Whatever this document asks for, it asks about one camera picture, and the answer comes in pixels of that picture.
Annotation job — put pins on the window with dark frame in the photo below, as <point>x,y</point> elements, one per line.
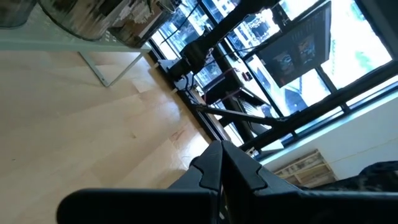
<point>357,46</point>

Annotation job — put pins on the light wooden crate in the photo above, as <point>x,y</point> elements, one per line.
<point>306,171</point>

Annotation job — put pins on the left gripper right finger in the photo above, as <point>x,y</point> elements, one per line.
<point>295,207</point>

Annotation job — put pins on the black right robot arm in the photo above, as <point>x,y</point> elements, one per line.
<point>199,53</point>

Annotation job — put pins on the green perforated metal rack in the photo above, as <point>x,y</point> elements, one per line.
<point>31,39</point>

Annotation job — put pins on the grey monitor edge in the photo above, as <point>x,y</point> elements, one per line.
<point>295,53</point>

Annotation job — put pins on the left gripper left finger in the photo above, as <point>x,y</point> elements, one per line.
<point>140,207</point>

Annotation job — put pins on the dark laptop keyboard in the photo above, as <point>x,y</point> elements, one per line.
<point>248,109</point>

